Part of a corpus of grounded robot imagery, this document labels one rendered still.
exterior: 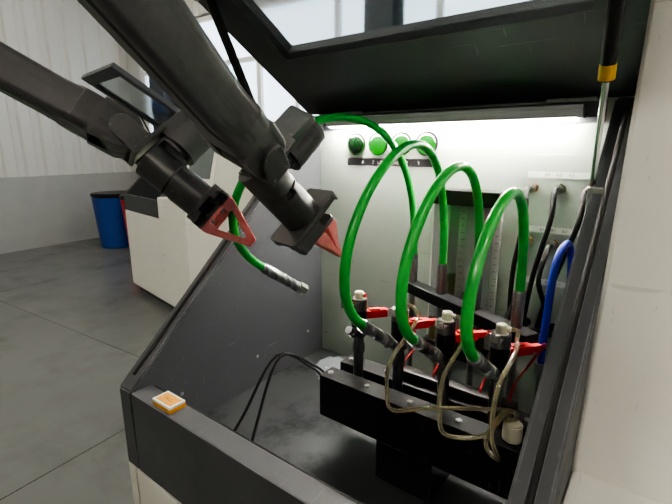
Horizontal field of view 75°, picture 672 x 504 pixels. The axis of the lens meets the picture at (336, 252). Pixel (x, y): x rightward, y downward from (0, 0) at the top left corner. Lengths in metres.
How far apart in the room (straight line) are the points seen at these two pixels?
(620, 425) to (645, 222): 0.24
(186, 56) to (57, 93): 0.36
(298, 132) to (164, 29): 0.26
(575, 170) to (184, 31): 0.68
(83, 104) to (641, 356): 0.78
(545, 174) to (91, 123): 0.74
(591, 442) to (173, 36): 0.63
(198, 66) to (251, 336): 0.72
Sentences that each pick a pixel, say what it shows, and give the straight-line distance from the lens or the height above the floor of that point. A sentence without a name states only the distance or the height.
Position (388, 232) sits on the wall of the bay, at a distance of 1.03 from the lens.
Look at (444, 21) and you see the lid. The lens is 0.83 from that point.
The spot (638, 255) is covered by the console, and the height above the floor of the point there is 1.25.
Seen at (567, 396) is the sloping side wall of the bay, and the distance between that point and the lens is 0.57.
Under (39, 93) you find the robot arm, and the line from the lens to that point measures 0.73.
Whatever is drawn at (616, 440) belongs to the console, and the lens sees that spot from 0.66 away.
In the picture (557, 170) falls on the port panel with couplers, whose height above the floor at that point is 1.33.
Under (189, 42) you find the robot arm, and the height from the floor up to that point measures 1.45.
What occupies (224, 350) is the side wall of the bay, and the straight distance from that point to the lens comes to 0.98.
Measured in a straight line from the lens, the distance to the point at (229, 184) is 3.64.
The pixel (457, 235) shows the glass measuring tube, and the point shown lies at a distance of 0.92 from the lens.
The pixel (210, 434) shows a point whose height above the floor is 0.95.
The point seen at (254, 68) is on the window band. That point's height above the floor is 2.39.
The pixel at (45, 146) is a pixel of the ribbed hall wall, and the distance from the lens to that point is 7.52.
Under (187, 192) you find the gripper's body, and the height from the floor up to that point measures 1.31.
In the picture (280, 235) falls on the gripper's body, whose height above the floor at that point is 1.25.
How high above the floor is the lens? 1.37
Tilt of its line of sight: 13 degrees down
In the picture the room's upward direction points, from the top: straight up
